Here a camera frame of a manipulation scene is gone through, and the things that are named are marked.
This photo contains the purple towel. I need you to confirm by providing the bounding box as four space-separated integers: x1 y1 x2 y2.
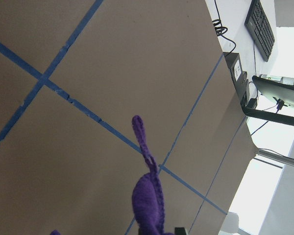
50 115 182 235

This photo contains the black computer box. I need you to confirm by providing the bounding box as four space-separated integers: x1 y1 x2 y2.
223 52 248 106

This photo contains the black keyboard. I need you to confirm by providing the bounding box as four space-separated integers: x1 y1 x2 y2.
244 0 275 62

